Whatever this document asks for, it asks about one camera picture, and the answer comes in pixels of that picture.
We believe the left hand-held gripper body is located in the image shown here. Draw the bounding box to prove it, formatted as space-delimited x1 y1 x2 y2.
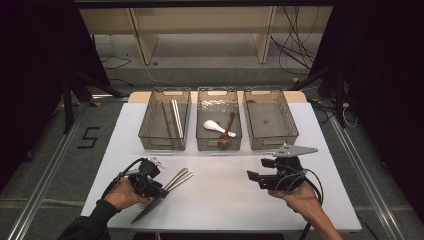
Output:
128 157 165 198

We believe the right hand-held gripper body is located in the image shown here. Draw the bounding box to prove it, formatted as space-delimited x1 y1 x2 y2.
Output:
258 143 319 191

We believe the silver metal fork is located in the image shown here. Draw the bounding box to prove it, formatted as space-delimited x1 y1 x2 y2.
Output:
164 168 190 191

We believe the smoky clear plastic bin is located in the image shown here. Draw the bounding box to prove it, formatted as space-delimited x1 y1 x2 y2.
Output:
137 87 192 152
195 86 243 152
242 87 300 151

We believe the brown wooden spoon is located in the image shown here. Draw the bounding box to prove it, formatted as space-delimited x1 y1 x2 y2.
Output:
217 111 237 149

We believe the white ceramic spoon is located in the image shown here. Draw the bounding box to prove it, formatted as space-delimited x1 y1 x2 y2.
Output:
203 119 237 138

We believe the person's left hand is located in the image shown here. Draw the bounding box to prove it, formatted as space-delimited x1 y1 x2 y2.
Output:
104 177 151 212

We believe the person's right hand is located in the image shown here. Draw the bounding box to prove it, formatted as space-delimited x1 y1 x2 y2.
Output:
268 181 323 218

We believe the silver metal knife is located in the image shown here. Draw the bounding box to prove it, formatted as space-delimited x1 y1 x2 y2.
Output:
130 172 195 225

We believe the white table mat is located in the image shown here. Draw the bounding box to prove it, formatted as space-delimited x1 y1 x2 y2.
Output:
80 101 363 233

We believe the black tripod stand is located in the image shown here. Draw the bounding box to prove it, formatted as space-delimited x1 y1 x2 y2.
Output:
289 63 348 129
61 69 124 134

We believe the black curtain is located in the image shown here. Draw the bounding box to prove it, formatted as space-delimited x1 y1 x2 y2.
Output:
0 6 111 191
309 0 424 214

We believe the beige wooden desk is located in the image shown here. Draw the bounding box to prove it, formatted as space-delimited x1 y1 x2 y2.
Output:
79 6 334 66

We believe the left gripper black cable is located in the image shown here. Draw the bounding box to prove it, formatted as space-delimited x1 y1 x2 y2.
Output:
100 158 148 201

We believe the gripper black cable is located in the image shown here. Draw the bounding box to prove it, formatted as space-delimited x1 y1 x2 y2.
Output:
100 158 148 201
275 168 325 240

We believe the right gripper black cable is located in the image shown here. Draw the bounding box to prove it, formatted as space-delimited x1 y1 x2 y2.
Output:
275 168 325 240

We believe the aluminium floor rail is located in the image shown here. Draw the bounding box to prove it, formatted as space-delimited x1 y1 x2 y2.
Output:
6 103 88 240
328 114 406 240

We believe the white floor cable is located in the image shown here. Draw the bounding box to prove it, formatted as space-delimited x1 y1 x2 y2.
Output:
128 49 174 86

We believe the bundle of black floor cables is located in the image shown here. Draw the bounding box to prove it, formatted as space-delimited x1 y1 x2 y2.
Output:
269 6 318 76

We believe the black floor cable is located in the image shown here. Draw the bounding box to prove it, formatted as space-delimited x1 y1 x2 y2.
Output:
101 55 133 70

